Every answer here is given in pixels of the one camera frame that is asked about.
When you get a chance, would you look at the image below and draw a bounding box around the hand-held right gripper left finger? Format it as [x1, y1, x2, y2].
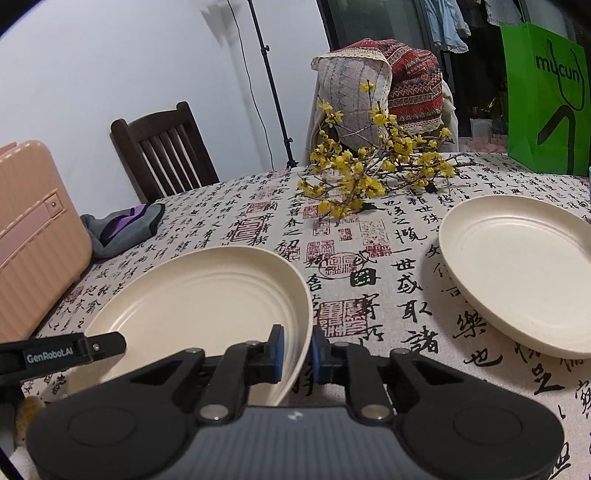
[130, 324, 284, 425]

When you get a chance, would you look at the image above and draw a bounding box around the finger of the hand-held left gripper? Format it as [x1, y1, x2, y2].
[76, 331, 126, 365]

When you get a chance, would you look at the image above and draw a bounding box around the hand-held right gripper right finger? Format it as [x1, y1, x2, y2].
[311, 325, 466, 425]

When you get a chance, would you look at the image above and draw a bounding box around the cream round plate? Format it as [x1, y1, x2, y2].
[438, 195, 591, 360]
[69, 246, 315, 407]

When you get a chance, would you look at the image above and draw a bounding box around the calligraphy printed tablecloth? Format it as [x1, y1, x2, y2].
[9, 150, 591, 480]

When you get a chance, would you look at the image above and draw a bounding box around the pink hard suitcase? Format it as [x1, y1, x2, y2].
[0, 141, 93, 342]

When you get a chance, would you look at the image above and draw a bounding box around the purple grey cloth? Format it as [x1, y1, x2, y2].
[81, 202, 165, 259]

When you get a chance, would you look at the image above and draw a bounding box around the yellow flower branch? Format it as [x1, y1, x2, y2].
[298, 79, 481, 222]

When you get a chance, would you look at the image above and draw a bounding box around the dark wooden chair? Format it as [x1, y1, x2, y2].
[110, 102, 220, 204]

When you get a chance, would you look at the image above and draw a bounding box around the grey white knitted cloth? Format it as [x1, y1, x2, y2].
[311, 52, 393, 153]

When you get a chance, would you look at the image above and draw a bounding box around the chair draped with blankets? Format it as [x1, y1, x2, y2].
[305, 78, 459, 155]

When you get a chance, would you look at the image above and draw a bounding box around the studio lamp on stand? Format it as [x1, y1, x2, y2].
[247, 0, 300, 169]

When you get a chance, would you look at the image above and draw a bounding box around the green paper bag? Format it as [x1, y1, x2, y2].
[500, 22, 591, 176]

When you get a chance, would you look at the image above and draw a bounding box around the light blue hanging shirt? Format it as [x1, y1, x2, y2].
[422, 0, 472, 52]

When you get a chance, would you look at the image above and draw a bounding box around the white hanging garment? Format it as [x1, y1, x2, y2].
[482, 0, 525, 26]

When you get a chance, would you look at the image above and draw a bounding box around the dark sliding door frame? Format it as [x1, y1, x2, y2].
[318, 0, 591, 153]

